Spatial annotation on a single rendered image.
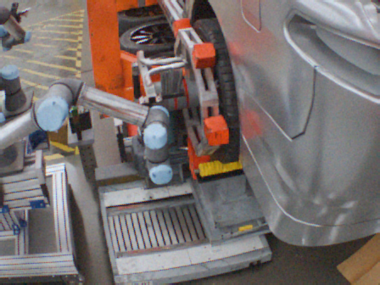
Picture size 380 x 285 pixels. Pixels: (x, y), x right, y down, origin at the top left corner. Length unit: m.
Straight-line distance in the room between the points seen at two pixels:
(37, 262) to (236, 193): 1.16
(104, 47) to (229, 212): 1.05
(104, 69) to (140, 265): 1.03
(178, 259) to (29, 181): 0.89
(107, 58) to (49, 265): 1.15
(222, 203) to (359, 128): 1.43
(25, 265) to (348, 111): 1.77
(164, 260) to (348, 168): 1.40
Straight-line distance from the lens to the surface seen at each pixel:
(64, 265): 2.22
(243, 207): 2.37
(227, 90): 1.75
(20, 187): 1.99
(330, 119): 1.08
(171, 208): 2.63
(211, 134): 1.75
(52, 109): 1.49
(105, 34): 2.33
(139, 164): 2.51
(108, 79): 2.45
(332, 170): 1.16
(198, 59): 1.73
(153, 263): 2.33
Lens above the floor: 1.89
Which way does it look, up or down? 36 degrees down
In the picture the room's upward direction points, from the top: 4 degrees counter-clockwise
